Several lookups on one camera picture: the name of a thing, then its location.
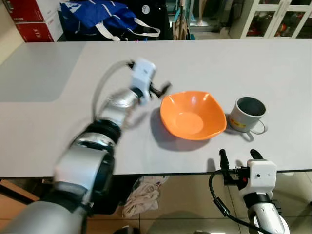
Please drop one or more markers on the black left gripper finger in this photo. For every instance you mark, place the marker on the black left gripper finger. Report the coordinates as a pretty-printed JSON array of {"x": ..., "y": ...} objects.
[
  {"x": 159, "y": 94},
  {"x": 165, "y": 87}
]

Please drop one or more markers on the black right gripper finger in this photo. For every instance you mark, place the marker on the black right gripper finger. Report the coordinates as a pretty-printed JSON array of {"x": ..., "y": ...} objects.
[
  {"x": 255, "y": 155},
  {"x": 224, "y": 160}
]

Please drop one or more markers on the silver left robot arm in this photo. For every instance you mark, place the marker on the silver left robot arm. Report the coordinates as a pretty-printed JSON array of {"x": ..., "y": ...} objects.
[{"x": 83, "y": 165}]

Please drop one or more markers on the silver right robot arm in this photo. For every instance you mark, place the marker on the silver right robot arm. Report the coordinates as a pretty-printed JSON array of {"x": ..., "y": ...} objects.
[{"x": 268, "y": 217}]

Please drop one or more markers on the orange plastic bowl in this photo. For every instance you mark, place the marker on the orange plastic bowl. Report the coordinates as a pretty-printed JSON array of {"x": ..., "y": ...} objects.
[{"x": 192, "y": 117}]

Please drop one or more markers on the black case with white logo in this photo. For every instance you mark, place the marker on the black case with white logo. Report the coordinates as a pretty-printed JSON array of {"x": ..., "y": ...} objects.
[{"x": 153, "y": 12}]

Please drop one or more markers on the white printed cloth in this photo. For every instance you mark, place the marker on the white printed cloth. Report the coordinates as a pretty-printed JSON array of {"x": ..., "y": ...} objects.
[{"x": 144, "y": 197}]

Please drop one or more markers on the black fabric bag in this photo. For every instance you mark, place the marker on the black fabric bag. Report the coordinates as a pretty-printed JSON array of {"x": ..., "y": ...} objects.
[{"x": 119, "y": 192}]

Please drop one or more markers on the white glass-door cabinet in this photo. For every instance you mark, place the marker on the white glass-door cabinet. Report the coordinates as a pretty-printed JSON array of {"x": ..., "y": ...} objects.
[{"x": 273, "y": 19}]

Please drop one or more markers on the black metal table leg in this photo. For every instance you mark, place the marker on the black metal table leg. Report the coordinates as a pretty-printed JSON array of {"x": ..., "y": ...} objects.
[{"x": 14, "y": 190}]

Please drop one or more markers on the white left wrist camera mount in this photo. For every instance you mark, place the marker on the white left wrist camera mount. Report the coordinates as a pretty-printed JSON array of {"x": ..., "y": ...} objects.
[{"x": 143, "y": 73}]

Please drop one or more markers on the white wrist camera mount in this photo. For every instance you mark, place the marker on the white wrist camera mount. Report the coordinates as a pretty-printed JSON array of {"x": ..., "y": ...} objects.
[
  {"x": 143, "y": 73},
  {"x": 261, "y": 175}
]

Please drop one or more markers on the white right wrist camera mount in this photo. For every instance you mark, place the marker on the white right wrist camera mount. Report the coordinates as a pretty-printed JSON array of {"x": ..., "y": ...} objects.
[{"x": 261, "y": 175}]

